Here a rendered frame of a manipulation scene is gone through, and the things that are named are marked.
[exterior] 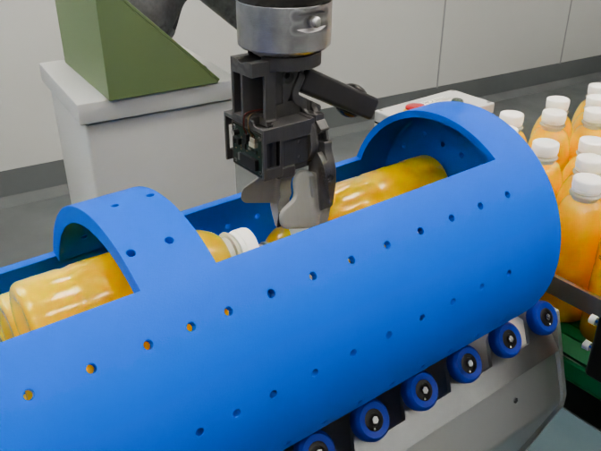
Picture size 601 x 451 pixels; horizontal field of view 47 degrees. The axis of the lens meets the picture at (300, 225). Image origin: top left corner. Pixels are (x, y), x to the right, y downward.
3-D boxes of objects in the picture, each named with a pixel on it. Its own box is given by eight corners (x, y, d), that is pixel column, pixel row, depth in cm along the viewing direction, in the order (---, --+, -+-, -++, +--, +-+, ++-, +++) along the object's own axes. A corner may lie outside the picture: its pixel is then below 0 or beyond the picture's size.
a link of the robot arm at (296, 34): (293, -13, 69) (357, 2, 62) (293, 36, 72) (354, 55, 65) (217, -4, 64) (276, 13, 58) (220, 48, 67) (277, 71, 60)
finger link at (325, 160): (300, 207, 73) (288, 126, 71) (313, 202, 74) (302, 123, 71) (327, 212, 69) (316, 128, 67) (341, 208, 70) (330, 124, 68)
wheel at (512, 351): (484, 321, 85) (495, 319, 83) (511, 323, 87) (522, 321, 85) (487, 358, 84) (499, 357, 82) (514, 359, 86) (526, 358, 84)
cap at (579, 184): (567, 196, 91) (570, 183, 90) (572, 185, 94) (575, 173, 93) (597, 202, 89) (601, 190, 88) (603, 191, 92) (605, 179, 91)
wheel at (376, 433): (346, 397, 73) (357, 397, 71) (381, 398, 75) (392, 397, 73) (348, 442, 72) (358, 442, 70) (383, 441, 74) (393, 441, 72)
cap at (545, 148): (524, 154, 104) (526, 143, 103) (543, 149, 105) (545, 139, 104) (543, 164, 101) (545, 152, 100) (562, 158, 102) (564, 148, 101)
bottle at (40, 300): (51, 384, 54) (249, 302, 64) (40, 319, 50) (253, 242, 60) (21, 330, 58) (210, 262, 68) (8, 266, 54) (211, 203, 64)
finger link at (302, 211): (276, 261, 72) (262, 176, 69) (320, 244, 75) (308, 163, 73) (293, 267, 70) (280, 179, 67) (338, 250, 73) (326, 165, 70)
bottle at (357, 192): (456, 199, 84) (341, 245, 75) (420, 214, 90) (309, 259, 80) (434, 147, 85) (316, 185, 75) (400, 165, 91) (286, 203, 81)
